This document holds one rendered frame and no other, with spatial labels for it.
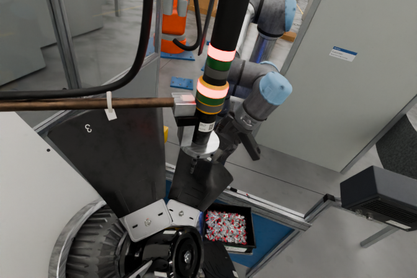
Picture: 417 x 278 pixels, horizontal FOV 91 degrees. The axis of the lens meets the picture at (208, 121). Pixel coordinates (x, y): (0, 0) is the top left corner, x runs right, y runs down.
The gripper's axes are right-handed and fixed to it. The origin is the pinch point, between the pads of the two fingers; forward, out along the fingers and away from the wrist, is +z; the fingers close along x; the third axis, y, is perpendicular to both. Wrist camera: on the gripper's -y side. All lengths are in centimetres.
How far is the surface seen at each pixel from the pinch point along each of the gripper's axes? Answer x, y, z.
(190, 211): 20.6, 2.2, -0.3
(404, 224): -9, -72, -15
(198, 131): 24.2, 13.4, -29.3
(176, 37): -335, 118, 121
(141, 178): 25.1, 17.2, -10.2
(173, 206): 21.0, 6.6, 1.0
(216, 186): 8.7, -3.2, 0.2
